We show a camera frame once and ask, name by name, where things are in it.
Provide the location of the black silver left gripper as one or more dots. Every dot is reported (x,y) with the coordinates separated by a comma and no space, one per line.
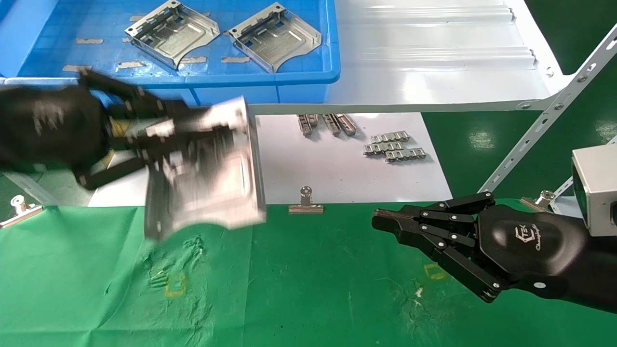
(53,125)

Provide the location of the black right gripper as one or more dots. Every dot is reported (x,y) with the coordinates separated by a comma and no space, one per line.
(530,246)

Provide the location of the silver sheet metal bracket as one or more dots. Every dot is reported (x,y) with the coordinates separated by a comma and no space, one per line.
(274,38)
(212,193)
(171,31)

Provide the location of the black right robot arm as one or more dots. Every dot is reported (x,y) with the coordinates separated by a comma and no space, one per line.
(602,270)

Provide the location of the beige tape strip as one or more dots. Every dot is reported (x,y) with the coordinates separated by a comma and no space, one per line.
(131,64)
(72,68)
(136,18)
(193,60)
(235,60)
(89,41)

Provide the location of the blue plastic bin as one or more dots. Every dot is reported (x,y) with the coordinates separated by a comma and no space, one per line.
(241,94)

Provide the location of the white paper sheet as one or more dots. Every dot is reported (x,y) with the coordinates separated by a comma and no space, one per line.
(337,173)

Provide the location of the green table cloth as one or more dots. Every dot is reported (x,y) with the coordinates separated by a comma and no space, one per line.
(308,289)

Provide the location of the white perforated metal strut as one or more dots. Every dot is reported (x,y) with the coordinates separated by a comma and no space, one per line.
(554,108)

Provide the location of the white metal shelf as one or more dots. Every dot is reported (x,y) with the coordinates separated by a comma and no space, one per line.
(434,72)

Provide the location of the grey metal frame strut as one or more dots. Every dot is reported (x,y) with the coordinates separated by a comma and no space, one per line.
(29,190)

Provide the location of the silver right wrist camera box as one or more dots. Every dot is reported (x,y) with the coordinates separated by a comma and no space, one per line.
(595,188)

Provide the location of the small metal rail part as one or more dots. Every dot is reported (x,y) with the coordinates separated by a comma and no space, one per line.
(346,124)
(313,119)
(331,124)
(304,125)

